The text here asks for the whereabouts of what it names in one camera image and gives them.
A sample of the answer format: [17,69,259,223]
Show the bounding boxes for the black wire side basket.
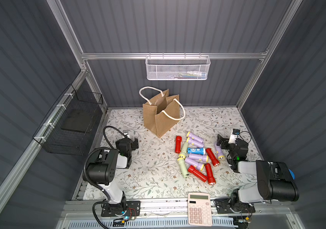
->
[33,85,104,156]

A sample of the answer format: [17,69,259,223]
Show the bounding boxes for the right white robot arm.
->
[214,130,300,212]

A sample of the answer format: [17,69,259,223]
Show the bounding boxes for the red flashlight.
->
[206,148,220,167]
[188,165,208,182]
[205,163,216,185]
[175,135,182,154]

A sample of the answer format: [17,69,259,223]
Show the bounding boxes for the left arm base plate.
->
[101,201,141,217]

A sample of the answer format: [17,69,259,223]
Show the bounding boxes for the black corrugated cable hose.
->
[82,125,129,229]

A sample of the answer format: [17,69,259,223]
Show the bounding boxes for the purple flashlight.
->
[187,137,204,148]
[187,131,204,143]
[188,154,209,163]
[185,157,204,171]
[214,142,225,160]

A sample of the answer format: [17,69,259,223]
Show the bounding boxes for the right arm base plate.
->
[213,198,256,214]

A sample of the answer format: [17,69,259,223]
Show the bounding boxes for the markers in wall basket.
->
[171,71,207,80]

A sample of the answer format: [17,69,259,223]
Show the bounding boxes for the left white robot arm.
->
[82,138,139,206]

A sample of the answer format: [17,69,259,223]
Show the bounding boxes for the white wire wall basket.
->
[145,55,211,81]

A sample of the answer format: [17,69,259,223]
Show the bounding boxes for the green flashlight lower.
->
[177,157,189,178]

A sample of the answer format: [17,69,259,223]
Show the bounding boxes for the purple flashlight top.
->
[187,131,204,143]

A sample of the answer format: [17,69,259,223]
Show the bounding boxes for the pink desk calculator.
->
[187,192,213,227]

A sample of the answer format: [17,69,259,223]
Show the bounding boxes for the blue flashlight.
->
[187,148,205,155]

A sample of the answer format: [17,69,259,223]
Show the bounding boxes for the blue lid pencil tube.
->
[288,169,295,180]

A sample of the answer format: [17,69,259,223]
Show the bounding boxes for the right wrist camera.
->
[229,129,240,144]

